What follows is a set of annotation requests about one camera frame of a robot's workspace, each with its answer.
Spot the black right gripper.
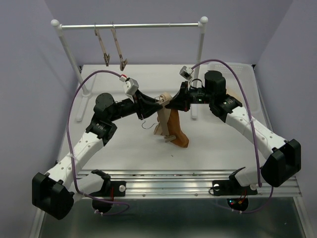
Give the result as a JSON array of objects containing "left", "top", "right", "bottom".
[{"left": 165, "top": 81, "right": 214, "bottom": 112}]

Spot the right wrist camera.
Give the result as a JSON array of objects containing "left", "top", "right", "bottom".
[{"left": 179, "top": 66, "right": 194, "bottom": 81}]

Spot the white clothes rack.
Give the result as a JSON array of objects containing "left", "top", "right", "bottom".
[{"left": 51, "top": 16, "right": 209, "bottom": 122}]

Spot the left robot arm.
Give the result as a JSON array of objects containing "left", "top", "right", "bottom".
[{"left": 32, "top": 91, "right": 163, "bottom": 220}]

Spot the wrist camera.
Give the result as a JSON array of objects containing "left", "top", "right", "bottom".
[
  {"left": 179, "top": 66, "right": 194, "bottom": 81},
  {"left": 119, "top": 74, "right": 139, "bottom": 97}
]

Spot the wooden clip hanger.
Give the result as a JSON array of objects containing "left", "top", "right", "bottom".
[
  {"left": 141, "top": 95, "right": 176, "bottom": 144},
  {"left": 110, "top": 24, "right": 128, "bottom": 71},
  {"left": 94, "top": 28, "right": 110, "bottom": 66}
]

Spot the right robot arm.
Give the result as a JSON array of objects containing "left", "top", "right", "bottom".
[{"left": 167, "top": 70, "right": 301, "bottom": 193}]

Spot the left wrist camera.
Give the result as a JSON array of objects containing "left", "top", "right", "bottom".
[{"left": 119, "top": 74, "right": 139, "bottom": 97}]

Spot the aluminium mounting rail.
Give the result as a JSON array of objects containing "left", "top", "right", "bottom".
[{"left": 103, "top": 170, "right": 302, "bottom": 199}]

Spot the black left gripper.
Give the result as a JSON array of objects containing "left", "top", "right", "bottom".
[{"left": 109, "top": 89, "right": 163, "bottom": 122}]

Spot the brown underwear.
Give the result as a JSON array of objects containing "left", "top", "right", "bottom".
[{"left": 167, "top": 109, "right": 189, "bottom": 148}]

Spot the translucent plastic basket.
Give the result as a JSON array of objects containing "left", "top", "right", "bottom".
[{"left": 207, "top": 61, "right": 261, "bottom": 112}]

